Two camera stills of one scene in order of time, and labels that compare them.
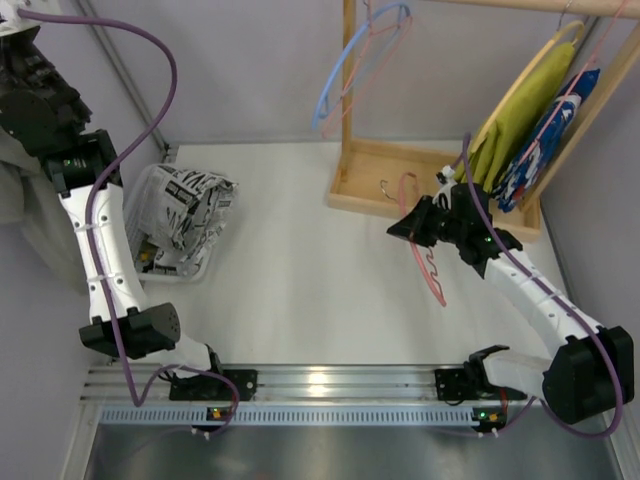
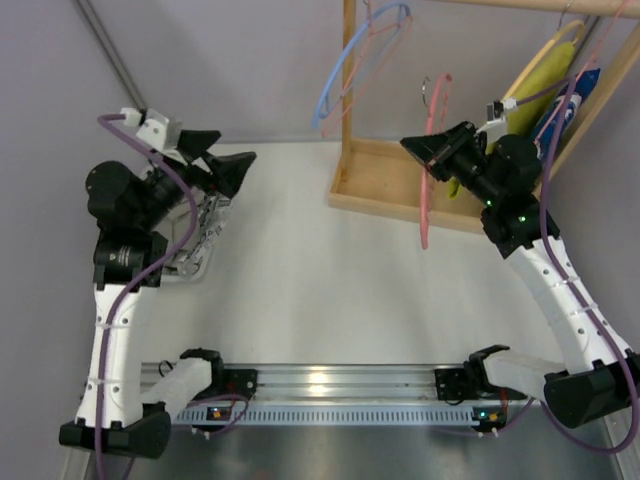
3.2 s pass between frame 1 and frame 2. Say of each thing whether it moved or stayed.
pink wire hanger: stayed
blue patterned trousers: stayed
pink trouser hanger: moved
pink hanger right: stayed
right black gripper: moved
